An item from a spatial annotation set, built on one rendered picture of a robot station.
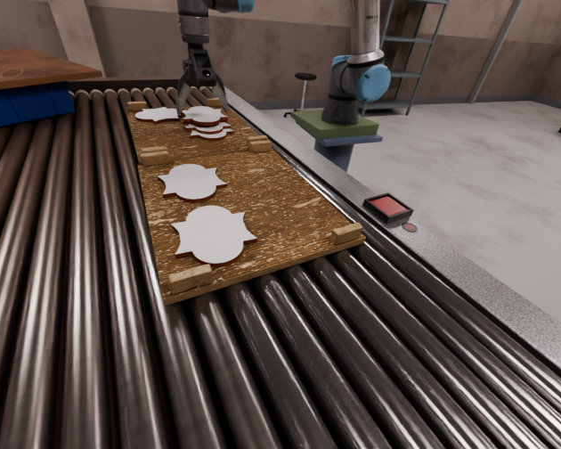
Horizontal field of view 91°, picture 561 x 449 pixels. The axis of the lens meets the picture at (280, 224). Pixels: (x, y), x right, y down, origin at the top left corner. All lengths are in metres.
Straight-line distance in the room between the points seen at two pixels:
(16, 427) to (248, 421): 0.22
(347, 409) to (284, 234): 0.27
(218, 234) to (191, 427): 0.26
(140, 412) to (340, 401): 0.21
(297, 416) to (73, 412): 0.23
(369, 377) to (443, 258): 0.29
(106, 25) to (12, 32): 0.87
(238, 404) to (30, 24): 4.14
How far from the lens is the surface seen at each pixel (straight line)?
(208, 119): 0.88
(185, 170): 0.67
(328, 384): 0.37
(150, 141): 0.86
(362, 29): 1.03
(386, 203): 0.66
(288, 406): 0.35
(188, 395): 0.36
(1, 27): 4.32
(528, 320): 0.57
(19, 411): 0.42
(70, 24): 4.04
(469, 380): 0.44
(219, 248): 0.45
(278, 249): 0.46
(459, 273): 0.58
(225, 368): 0.37
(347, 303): 0.44
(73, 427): 0.38
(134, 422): 0.36
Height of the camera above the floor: 1.25
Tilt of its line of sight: 38 degrees down
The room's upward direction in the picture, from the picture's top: 6 degrees clockwise
